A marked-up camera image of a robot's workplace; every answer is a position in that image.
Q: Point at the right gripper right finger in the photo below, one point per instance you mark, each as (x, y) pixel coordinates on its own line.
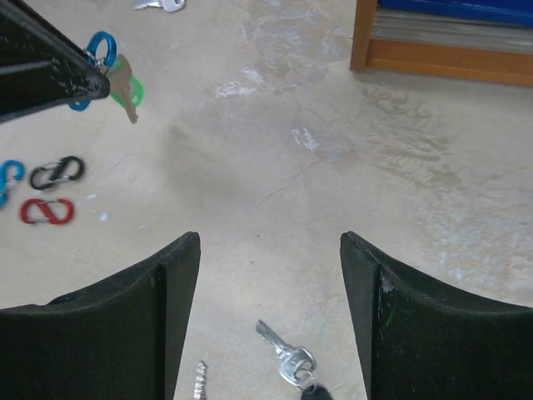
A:
(420, 338)

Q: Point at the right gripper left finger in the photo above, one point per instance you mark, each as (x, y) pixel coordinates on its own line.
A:
(119, 338)

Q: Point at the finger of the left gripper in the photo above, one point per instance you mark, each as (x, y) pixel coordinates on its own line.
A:
(41, 68)

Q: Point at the key with green tag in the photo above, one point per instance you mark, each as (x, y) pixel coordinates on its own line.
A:
(119, 77)

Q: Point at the key with black tag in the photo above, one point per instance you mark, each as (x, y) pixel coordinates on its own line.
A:
(296, 365)

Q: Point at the key with blue tag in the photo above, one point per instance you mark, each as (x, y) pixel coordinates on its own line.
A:
(170, 6)

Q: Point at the key with yellow tag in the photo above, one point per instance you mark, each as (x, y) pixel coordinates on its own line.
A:
(199, 389)

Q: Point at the black S carabiner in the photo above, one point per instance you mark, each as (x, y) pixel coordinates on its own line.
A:
(49, 175)

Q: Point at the light blue S carabiner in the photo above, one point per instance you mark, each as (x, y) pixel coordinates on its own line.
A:
(12, 171)

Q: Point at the red S carabiner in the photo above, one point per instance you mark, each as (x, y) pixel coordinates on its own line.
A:
(47, 214)

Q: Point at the wooden shelf rack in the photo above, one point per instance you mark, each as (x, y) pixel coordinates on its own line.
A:
(423, 43)

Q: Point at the blue handled tool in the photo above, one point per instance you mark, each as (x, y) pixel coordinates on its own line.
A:
(513, 12)

